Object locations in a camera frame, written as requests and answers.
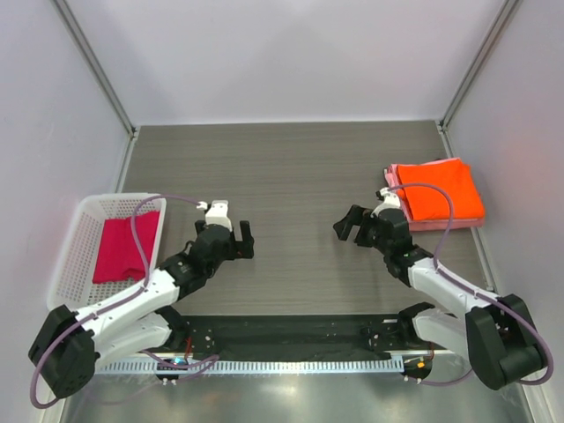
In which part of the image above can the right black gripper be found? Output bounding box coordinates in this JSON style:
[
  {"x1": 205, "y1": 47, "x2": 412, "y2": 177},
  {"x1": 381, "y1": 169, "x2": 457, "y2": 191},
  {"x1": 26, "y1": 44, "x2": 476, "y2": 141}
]
[{"x1": 334, "y1": 204, "x2": 391, "y2": 256}]

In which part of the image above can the light pink shirt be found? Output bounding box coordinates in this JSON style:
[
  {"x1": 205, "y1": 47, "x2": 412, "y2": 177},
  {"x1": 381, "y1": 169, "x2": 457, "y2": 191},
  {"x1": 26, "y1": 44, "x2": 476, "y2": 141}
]
[{"x1": 382, "y1": 157, "x2": 484, "y2": 226}]

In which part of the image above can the orange t shirt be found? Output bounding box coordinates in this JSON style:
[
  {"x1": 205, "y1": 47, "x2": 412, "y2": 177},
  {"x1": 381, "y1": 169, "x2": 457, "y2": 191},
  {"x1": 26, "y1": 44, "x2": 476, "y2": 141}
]
[{"x1": 395, "y1": 158, "x2": 486, "y2": 221}]

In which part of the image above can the salmon pink shirt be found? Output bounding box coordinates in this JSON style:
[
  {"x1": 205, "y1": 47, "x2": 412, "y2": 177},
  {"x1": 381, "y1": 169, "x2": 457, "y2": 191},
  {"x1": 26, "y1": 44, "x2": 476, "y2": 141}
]
[{"x1": 408, "y1": 219, "x2": 485, "y2": 232}]

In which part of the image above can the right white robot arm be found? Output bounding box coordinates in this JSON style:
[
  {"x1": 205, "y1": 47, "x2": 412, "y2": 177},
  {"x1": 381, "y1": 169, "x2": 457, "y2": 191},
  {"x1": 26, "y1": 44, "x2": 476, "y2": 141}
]
[{"x1": 333, "y1": 204, "x2": 553, "y2": 390}]

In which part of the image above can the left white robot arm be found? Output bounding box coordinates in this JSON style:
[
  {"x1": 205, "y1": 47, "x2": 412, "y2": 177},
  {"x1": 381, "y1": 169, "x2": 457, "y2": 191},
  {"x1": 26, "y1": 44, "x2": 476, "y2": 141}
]
[{"x1": 28, "y1": 220, "x2": 255, "y2": 409}]

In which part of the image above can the magenta t shirt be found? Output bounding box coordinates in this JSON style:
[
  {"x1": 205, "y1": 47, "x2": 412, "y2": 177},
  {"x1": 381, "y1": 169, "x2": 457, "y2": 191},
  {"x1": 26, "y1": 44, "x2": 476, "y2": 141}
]
[{"x1": 93, "y1": 211, "x2": 160, "y2": 285}]

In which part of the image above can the white plastic basket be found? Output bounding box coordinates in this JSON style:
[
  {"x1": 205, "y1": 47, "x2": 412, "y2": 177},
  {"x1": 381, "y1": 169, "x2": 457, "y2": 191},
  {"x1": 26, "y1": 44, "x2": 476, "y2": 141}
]
[{"x1": 46, "y1": 193, "x2": 167, "y2": 310}]

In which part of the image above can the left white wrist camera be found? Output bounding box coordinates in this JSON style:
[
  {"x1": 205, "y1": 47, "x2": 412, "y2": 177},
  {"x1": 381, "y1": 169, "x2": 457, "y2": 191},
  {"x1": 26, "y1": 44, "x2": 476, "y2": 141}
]
[{"x1": 197, "y1": 200, "x2": 233, "y2": 232}]

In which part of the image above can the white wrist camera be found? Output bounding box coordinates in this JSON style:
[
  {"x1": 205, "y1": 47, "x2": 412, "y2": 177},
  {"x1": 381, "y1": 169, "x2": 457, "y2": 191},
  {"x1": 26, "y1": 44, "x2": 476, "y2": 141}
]
[
  {"x1": 370, "y1": 187, "x2": 402, "y2": 218},
  {"x1": 197, "y1": 200, "x2": 233, "y2": 232}
]

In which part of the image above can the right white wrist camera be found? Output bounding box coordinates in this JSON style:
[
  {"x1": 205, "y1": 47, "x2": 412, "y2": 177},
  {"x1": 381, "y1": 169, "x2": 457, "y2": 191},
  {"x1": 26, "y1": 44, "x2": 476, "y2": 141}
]
[{"x1": 370, "y1": 187, "x2": 402, "y2": 218}]

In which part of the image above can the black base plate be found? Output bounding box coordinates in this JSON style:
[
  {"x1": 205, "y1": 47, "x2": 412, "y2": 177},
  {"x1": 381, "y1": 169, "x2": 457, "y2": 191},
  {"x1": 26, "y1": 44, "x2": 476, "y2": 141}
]
[{"x1": 157, "y1": 314, "x2": 434, "y2": 362}]

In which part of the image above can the right aluminium frame post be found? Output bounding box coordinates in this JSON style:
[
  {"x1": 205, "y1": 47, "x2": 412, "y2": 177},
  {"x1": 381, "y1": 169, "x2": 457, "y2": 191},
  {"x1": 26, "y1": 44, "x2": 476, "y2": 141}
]
[{"x1": 437, "y1": 0, "x2": 522, "y2": 133}]

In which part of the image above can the aluminium frame post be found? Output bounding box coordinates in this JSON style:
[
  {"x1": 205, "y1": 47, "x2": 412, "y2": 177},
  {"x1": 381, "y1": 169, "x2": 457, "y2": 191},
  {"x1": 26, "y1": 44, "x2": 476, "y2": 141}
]
[
  {"x1": 437, "y1": 0, "x2": 522, "y2": 133},
  {"x1": 55, "y1": 0, "x2": 138, "y2": 138}
]

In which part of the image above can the slotted cable duct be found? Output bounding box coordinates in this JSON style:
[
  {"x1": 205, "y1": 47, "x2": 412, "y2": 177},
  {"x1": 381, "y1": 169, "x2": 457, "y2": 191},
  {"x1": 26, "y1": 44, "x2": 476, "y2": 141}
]
[{"x1": 97, "y1": 356, "x2": 404, "y2": 376}]

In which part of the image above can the left aluminium frame post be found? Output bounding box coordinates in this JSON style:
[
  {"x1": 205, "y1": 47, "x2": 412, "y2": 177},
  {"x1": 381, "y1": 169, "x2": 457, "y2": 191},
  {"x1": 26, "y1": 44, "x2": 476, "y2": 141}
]
[{"x1": 55, "y1": 0, "x2": 138, "y2": 138}]

